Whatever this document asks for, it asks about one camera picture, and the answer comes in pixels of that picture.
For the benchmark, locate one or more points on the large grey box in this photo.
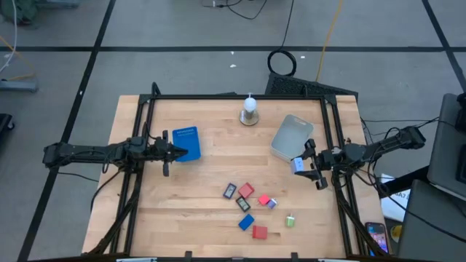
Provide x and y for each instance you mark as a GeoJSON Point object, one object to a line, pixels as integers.
{"type": "Point", "coordinates": [429, 233]}

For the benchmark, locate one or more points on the blue box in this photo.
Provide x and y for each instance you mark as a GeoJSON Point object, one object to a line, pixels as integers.
{"type": "Point", "coordinates": [246, 222]}

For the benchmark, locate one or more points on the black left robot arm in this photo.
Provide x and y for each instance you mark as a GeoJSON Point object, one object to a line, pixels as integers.
{"type": "Point", "coordinates": [91, 151]}

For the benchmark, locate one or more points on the yellow round tape roll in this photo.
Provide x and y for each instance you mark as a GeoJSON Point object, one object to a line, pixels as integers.
{"type": "Point", "coordinates": [397, 233]}

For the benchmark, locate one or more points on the black perforated panel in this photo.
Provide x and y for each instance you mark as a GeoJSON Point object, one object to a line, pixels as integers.
{"type": "Point", "coordinates": [287, 85]}

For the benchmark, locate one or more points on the smartphone with lit screen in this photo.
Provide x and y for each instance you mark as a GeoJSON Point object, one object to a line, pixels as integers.
{"type": "Point", "coordinates": [376, 236]}

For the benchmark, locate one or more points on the black framed card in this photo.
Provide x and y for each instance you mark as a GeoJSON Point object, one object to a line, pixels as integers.
{"type": "Point", "coordinates": [242, 204]}

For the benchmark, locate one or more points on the white plastic bin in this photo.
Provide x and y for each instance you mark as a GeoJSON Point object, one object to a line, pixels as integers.
{"type": "Point", "coordinates": [291, 136]}

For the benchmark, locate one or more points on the light blue adapter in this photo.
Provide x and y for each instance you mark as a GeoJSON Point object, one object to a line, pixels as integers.
{"type": "Point", "coordinates": [297, 165]}

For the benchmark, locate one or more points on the black metal table frame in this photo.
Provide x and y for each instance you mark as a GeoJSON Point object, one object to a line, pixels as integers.
{"type": "Point", "coordinates": [236, 97]}

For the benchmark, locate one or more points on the green bag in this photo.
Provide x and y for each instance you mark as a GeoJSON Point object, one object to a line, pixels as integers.
{"type": "Point", "coordinates": [18, 11]}

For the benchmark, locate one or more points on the bulb lamp on wooden base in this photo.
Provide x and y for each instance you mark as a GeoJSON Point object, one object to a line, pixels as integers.
{"type": "Point", "coordinates": [249, 105]}

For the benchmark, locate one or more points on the red charger with prongs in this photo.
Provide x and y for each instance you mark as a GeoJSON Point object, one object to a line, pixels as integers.
{"type": "Point", "coordinates": [260, 232]}

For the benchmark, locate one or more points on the grey computer case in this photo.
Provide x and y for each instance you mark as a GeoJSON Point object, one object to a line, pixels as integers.
{"type": "Point", "coordinates": [442, 145]}

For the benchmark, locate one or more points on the blue plastic basket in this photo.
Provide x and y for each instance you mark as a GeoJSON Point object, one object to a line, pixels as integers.
{"type": "Point", "coordinates": [189, 142]}

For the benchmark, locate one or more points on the small red cube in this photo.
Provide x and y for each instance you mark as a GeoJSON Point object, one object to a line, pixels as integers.
{"type": "Point", "coordinates": [264, 199]}

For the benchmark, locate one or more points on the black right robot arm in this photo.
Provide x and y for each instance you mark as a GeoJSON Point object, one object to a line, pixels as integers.
{"type": "Point", "coordinates": [382, 145]}

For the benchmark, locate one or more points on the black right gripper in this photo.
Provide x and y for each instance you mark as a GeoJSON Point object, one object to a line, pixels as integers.
{"type": "Point", "coordinates": [324, 160]}

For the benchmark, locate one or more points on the black caster wheel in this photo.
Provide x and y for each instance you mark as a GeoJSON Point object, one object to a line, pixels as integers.
{"type": "Point", "coordinates": [4, 122]}

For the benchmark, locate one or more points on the grey floor stand base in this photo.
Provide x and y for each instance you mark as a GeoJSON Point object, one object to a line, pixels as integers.
{"type": "Point", "coordinates": [18, 86]}

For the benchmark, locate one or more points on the black diagonal stand leg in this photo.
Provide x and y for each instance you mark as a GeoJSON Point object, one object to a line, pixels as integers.
{"type": "Point", "coordinates": [404, 182]}

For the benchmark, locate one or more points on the small green adapter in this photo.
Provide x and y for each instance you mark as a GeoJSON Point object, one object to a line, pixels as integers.
{"type": "Point", "coordinates": [290, 221]}

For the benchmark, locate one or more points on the small purple adapter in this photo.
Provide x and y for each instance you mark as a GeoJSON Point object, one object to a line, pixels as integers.
{"type": "Point", "coordinates": [272, 203]}

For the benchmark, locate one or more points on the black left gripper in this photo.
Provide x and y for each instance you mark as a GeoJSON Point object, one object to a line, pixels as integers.
{"type": "Point", "coordinates": [156, 149]}

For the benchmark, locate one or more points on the white printed paper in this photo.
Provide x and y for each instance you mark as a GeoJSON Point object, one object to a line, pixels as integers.
{"type": "Point", "coordinates": [395, 209]}

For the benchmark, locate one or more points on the navy framed card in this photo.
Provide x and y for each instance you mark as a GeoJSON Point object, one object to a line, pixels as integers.
{"type": "Point", "coordinates": [229, 191]}

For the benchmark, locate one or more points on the red square box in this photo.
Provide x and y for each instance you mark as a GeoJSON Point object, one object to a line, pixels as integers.
{"type": "Point", "coordinates": [246, 190]}

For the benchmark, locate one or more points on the grey floor box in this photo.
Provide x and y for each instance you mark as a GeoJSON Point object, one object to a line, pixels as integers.
{"type": "Point", "coordinates": [58, 3]}

